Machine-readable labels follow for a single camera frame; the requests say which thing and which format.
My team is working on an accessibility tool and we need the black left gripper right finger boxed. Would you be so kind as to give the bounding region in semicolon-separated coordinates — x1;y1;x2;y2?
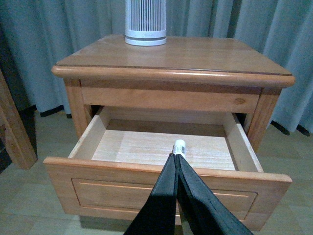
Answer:
176;155;252;235

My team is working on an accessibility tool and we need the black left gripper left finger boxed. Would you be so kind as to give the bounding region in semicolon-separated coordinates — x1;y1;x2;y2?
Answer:
124;154;177;235

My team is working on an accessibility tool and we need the wooden drawer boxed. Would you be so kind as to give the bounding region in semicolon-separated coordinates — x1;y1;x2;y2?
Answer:
44;106;292;231

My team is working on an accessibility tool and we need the white medicine bottle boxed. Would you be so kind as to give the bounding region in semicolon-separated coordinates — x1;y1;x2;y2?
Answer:
172;139;186;158

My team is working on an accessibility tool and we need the wooden nightstand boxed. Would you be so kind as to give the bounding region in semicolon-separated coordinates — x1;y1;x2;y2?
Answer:
52;35;295;149

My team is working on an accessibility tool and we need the white slatted air purifier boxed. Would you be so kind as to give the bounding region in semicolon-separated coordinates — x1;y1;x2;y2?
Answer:
125;0;166;47

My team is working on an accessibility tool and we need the grey-green pleated curtain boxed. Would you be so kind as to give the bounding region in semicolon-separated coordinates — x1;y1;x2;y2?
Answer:
0;0;313;132

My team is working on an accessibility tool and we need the wooden bed frame post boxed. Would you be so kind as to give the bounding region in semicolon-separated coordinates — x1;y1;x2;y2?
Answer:
0;74;37;169

